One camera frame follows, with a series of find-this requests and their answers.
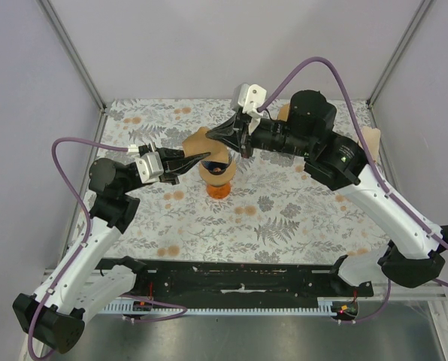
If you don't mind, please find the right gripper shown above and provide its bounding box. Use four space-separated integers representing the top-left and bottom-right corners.
207 111 314 159

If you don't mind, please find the orange glass dripper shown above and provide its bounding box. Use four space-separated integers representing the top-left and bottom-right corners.
206 182 232 199

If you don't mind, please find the brown paper coffee filter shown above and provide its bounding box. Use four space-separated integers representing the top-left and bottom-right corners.
277 103 290 122

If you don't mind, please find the orange coffee filter box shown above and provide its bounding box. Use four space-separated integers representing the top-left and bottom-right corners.
361 126 381 163

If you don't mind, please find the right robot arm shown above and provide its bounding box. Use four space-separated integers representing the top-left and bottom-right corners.
206 90 448 296

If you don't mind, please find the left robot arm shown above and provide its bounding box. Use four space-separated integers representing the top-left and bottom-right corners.
12 144 209 354

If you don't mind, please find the floral table mat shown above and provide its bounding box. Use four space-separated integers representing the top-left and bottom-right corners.
101 99 389 264

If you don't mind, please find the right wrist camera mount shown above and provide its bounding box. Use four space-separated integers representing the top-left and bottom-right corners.
231 83 267 135

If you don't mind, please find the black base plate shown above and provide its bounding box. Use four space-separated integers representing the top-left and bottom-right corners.
105 258 375 311

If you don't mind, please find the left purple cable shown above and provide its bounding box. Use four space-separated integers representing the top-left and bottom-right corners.
27 137 189 359

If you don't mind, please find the purple cable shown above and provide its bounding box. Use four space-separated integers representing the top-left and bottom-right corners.
27 137 189 359
257 56 448 325

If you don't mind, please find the blue cable duct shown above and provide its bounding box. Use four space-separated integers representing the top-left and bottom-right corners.
100 298 353 316

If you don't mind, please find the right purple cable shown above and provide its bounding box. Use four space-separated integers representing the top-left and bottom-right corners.
257 56 448 325

